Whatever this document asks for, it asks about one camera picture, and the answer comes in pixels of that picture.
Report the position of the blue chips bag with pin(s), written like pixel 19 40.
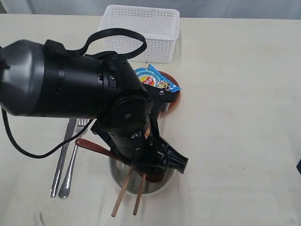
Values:
pixel 151 76

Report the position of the brown wooden spoon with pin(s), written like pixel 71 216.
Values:
pixel 86 144

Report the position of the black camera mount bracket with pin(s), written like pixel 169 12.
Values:
pixel 159 97

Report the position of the silver fork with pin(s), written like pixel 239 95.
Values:
pixel 66 184

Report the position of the white perforated plastic basket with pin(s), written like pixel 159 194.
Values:
pixel 159 26

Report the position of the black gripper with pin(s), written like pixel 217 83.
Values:
pixel 143 149

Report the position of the white speckled bowl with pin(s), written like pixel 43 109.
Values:
pixel 119 171

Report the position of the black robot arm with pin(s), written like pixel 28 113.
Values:
pixel 45 80

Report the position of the wooden chopstick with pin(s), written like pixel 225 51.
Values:
pixel 139 195
pixel 122 192

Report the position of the silver table knife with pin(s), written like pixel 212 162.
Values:
pixel 57 176

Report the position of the brown round plate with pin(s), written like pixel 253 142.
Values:
pixel 176 96

